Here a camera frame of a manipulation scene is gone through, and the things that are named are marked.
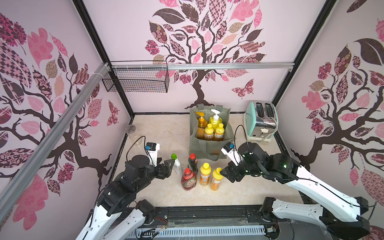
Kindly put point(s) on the mint chrome toaster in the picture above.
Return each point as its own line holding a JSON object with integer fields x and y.
{"x": 261, "y": 121}

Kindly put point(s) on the white bottle green cap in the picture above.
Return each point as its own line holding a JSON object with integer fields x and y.
{"x": 177, "y": 165}

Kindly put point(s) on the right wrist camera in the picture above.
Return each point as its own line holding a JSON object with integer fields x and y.
{"x": 229, "y": 151}

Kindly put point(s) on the green fabric shopping bag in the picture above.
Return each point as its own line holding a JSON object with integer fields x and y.
{"x": 210, "y": 150}

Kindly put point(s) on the clear glass cup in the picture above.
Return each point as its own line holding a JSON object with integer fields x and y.
{"x": 133, "y": 134}

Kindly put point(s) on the large orange pump soap bottle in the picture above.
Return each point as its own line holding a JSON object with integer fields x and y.
{"x": 202, "y": 124}

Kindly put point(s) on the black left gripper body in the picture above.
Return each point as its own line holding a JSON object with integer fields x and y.
{"x": 159, "y": 171}

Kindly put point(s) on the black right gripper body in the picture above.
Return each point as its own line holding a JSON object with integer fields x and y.
{"x": 237, "y": 171}

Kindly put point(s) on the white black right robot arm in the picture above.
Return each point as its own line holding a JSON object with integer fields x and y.
{"x": 338, "y": 213}

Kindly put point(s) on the orange bottle yellow cap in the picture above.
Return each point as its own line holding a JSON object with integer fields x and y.
{"x": 219, "y": 132}
{"x": 205, "y": 173}
{"x": 216, "y": 179}
{"x": 208, "y": 132}

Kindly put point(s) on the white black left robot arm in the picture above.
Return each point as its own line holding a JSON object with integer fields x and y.
{"x": 118, "y": 195}

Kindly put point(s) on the yellow pump soap bottle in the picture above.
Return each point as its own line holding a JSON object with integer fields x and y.
{"x": 215, "y": 120}

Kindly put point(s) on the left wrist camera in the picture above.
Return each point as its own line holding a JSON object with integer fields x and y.
{"x": 152, "y": 152}

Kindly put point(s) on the black wire basket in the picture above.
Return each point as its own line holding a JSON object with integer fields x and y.
{"x": 137, "y": 77}

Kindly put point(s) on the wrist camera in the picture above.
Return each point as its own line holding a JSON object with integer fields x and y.
{"x": 152, "y": 152}
{"x": 229, "y": 151}

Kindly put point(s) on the dark green bottle red cap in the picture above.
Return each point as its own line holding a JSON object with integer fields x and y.
{"x": 193, "y": 163}

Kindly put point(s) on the red soap bottle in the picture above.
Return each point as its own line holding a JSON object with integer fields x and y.
{"x": 189, "y": 179}

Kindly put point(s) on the white slotted cable duct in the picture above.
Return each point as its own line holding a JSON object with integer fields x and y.
{"x": 197, "y": 232}

